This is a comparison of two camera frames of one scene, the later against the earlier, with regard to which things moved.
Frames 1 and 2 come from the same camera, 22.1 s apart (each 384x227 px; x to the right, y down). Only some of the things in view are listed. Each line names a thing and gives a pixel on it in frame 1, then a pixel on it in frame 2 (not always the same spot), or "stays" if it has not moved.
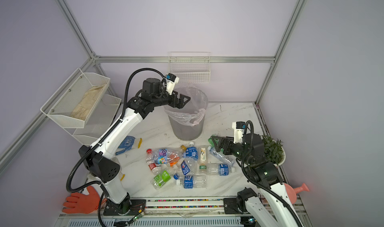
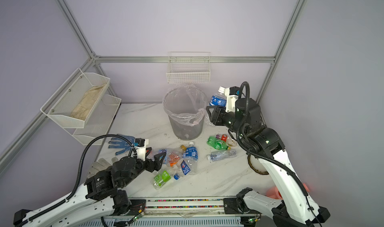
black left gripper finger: x=181 y=102 -> x=148 y=150
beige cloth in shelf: x=83 y=107 stays
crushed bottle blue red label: x=189 y=166 stays
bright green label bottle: x=160 y=179 stays
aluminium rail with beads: x=257 y=207 stays
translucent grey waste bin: x=187 y=122 stays
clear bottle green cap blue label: x=216 y=169 -> x=219 y=99
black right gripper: x=227 y=141 -> x=213 y=117
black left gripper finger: x=181 y=100 -> x=159 y=159
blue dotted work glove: x=128 y=143 stays
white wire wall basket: x=190 y=67 stays
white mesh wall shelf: x=81 y=107 stays
